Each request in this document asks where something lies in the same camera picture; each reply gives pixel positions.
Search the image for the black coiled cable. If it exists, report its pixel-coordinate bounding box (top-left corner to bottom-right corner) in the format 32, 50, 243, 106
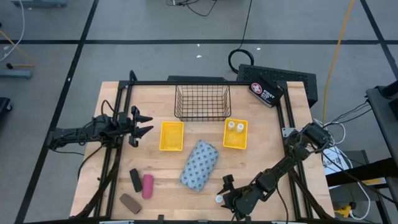
228, 0, 255, 75

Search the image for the white printed bag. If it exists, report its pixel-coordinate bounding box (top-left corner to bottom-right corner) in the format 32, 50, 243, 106
322, 146, 354, 177

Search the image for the grey patterned fabric pouch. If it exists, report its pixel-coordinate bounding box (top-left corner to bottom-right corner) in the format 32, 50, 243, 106
179, 139, 220, 192

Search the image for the grey metal floor bar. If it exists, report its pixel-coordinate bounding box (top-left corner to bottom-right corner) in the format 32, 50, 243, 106
0, 68, 33, 80
11, 0, 68, 9

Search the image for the black side cart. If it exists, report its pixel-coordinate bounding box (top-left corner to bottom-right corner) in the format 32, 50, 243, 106
366, 80, 398, 162

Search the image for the black bandage roll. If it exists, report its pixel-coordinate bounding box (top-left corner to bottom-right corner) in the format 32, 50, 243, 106
129, 168, 143, 193

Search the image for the thin black cable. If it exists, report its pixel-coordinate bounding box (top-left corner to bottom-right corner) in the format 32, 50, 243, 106
166, 0, 218, 17

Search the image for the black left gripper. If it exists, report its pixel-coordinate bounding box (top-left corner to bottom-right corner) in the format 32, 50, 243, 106
119, 105, 155, 148

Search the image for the pink bandage roll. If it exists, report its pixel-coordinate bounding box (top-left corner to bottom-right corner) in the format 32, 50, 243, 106
141, 174, 155, 200

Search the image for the black perforated computer case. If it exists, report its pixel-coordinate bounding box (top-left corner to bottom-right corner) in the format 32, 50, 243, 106
236, 63, 318, 108

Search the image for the black first aid kit bag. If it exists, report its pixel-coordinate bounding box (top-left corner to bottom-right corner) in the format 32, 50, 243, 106
248, 81, 284, 108

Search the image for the yellow plastic bin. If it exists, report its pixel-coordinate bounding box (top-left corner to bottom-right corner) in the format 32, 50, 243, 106
223, 118, 249, 151
159, 121, 185, 152

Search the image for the black wire basket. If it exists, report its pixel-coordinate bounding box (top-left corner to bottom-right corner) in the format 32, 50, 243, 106
174, 84, 233, 122

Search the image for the thin yellow cable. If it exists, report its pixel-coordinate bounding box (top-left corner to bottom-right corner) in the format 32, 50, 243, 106
0, 29, 35, 68

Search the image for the black flat box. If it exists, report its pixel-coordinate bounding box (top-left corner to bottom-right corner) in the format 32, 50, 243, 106
167, 75, 227, 83

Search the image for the yellow power plug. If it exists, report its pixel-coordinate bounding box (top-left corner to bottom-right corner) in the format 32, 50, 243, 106
335, 203, 354, 218

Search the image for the black metal beam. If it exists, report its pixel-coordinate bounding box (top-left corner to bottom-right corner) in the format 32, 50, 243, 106
325, 157, 398, 188

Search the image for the white cable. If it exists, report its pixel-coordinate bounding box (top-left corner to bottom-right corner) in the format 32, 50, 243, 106
0, 0, 25, 63

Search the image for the thick yellow cable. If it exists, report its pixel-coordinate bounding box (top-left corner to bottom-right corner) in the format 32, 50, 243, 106
322, 0, 355, 125

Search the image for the black metal table frame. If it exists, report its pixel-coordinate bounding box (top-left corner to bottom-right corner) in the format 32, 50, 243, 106
73, 70, 335, 222

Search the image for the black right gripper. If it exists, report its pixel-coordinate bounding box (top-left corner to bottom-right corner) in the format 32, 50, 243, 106
216, 175, 254, 220

